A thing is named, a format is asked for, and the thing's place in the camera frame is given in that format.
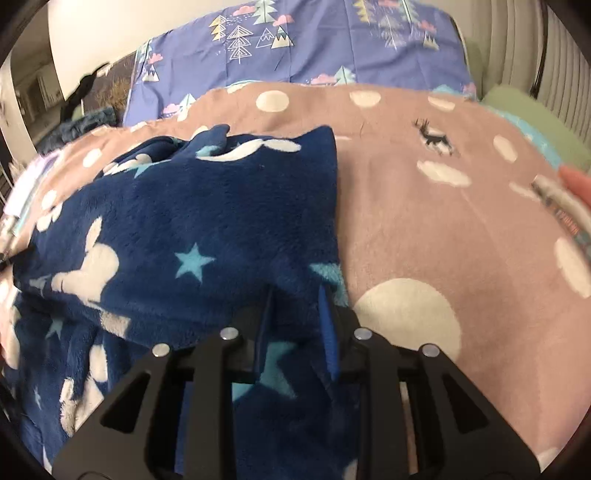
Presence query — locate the black strap on headboard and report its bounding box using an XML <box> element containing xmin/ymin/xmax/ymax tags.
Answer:
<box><xmin>59</xmin><ymin>62</ymin><xmax>112</xmax><ymax>123</ymax></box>

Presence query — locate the purple tree print bedsheet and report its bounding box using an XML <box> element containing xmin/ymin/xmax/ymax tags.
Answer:
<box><xmin>123</xmin><ymin>1</ymin><xmax>476</xmax><ymax>126</ymax></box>

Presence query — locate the green pillow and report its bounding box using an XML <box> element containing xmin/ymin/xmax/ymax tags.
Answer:
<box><xmin>467</xmin><ymin>38</ymin><xmax>590</xmax><ymax>172</ymax></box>

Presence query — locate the dark patterned pillow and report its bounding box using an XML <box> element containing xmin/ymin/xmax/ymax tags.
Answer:
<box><xmin>82</xmin><ymin>53</ymin><xmax>135</xmax><ymax>123</ymax></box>

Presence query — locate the pink polka dot blanket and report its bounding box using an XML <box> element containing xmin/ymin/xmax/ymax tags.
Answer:
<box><xmin>1</xmin><ymin>82</ymin><xmax>590</xmax><ymax>479</ymax></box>

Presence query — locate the navy star fleece garment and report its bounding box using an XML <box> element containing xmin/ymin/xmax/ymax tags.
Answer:
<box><xmin>4</xmin><ymin>124</ymin><xmax>356</xmax><ymax>479</ymax></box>

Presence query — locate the dark teal knit cloth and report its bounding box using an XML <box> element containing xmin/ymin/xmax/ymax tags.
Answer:
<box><xmin>36</xmin><ymin>106</ymin><xmax>117</xmax><ymax>155</ymax></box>

